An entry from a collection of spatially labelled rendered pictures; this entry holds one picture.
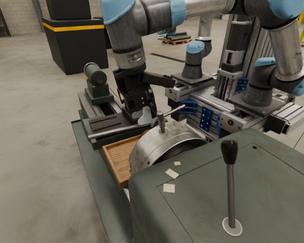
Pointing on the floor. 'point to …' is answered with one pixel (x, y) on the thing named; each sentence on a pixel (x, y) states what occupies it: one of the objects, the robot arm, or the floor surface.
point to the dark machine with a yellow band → (75, 35)
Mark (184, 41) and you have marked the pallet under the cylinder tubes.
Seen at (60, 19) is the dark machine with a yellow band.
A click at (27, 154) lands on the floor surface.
